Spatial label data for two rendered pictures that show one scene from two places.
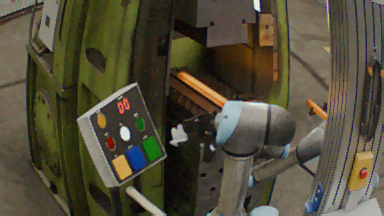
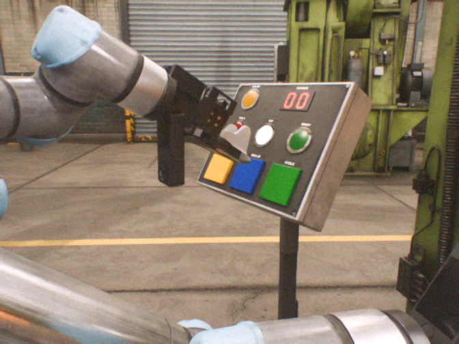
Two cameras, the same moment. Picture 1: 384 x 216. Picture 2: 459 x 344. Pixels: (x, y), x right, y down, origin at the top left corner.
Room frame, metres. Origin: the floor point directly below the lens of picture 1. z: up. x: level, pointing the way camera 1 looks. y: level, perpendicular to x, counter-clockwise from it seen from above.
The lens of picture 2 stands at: (2.90, -0.54, 1.19)
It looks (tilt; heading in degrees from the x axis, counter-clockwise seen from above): 13 degrees down; 113
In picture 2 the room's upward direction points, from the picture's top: straight up
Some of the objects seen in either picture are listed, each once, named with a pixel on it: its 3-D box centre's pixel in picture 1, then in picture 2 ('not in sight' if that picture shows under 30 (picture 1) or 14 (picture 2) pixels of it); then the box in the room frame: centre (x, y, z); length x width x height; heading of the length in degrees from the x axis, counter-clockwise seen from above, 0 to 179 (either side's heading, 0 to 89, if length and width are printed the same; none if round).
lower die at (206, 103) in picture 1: (193, 97); not in sight; (3.26, 0.00, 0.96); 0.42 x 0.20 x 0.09; 35
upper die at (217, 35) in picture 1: (198, 19); not in sight; (3.26, 0.00, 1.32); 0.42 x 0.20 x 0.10; 35
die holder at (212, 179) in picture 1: (199, 153); not in sight; (3.30, -0.04, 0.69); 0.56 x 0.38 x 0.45; 35
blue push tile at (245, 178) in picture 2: (135, 158); (248, 175); (2.64, 0.18, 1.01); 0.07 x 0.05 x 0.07; 150
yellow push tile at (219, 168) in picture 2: (121, 167); (220, 167); (2.55, 0.23, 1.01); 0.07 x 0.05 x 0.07; 150
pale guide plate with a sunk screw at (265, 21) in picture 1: (265, 29); not in sight; (3.38, -0.31, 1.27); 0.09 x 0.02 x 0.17; 125
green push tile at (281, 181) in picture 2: (150, 149); (281, 184); (2.73, 0.13, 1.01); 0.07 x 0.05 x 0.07; 150
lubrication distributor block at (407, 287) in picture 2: not in sight; (412, 279); (2.98, 0.25, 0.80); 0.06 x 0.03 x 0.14; 125
